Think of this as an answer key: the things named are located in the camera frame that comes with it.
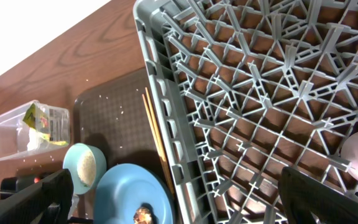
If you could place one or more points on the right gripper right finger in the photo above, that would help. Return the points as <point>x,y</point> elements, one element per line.
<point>304,198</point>

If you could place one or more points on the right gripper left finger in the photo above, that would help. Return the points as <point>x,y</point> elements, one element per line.
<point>47,201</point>

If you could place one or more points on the orange carrot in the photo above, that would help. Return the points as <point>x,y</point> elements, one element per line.
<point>37,179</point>

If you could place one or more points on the white paper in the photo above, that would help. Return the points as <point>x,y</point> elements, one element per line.
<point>33,143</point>

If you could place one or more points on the blue plate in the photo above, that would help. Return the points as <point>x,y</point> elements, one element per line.
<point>126,187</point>

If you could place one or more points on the yellow green snack wrapper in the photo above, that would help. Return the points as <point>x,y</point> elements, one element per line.
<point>52,124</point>

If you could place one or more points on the brown food scrap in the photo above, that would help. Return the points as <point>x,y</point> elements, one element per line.
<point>143,216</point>

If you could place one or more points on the grey dishwasher rack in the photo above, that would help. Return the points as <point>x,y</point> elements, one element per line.
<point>243,89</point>

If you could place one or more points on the black plastic tray bin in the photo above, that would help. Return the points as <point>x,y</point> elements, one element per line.
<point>19,183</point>

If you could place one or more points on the light blue rice bowl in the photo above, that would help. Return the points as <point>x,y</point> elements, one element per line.
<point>87,164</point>

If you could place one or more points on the clear plastic bin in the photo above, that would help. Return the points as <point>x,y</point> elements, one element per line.
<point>14,135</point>

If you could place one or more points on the brown serving tray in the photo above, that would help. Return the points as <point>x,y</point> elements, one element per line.
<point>112,117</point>

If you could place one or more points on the left wooden chopstick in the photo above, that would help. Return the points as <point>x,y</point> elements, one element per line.
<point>155,140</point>

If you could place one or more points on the wooden chopstick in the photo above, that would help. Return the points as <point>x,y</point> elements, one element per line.
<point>155,140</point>
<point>158,130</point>

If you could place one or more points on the right wooden chopstick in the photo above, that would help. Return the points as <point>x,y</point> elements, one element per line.
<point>158,130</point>

